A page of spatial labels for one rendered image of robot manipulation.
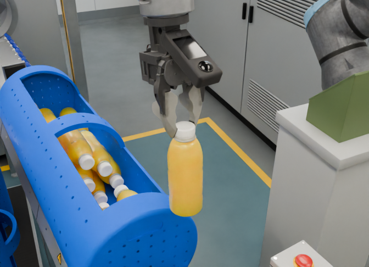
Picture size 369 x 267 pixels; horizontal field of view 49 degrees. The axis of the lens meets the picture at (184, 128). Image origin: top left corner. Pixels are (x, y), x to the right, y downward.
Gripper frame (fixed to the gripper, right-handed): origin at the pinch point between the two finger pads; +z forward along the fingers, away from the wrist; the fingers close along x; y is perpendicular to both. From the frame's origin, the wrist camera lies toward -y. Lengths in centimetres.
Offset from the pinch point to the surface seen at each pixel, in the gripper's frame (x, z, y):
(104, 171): 0.6, 25.2, 41.2
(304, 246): -23.0, 33.3, -9.8
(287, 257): -17.6, 33.4, -9.5
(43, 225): 17, 46, 60
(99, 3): -214, 24, 502
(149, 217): 6.6, 19.1, 5.5
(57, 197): 18.0, 19.8, 27.6
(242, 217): -105, 123, 100
